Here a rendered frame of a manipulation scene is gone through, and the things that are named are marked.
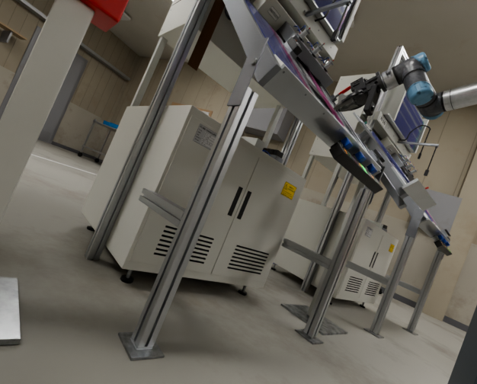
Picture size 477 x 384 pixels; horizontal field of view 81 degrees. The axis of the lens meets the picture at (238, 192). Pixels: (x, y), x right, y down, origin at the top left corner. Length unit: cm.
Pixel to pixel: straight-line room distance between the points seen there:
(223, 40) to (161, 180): 78
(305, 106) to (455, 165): 435
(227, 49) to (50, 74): 94
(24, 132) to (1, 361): 39
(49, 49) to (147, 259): 63
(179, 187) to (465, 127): 476
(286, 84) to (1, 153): 61
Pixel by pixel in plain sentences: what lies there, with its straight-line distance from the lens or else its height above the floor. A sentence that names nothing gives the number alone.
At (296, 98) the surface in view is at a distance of 80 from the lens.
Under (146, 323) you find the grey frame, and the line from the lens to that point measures 71.
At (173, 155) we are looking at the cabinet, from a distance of 92.
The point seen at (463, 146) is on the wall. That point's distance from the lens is 518.
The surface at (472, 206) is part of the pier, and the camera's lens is 485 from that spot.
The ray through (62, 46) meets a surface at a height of 53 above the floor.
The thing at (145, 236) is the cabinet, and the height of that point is 18.
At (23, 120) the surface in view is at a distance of 65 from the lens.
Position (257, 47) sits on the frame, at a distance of 73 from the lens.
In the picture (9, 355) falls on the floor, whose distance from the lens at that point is 67.
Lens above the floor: 38
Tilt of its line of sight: 2 degrees up
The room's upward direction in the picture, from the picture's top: 23 degrees clockwise
